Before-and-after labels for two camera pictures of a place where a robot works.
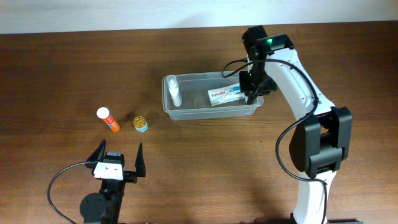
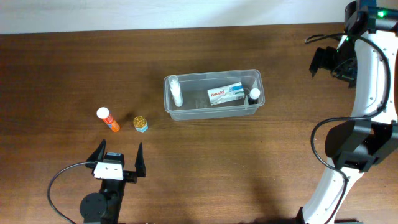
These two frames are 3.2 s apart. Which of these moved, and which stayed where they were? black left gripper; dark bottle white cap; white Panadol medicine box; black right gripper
Moved: black right gripper
Stayed: black left gripper; dark bottle white cap; white Panadol medicine box
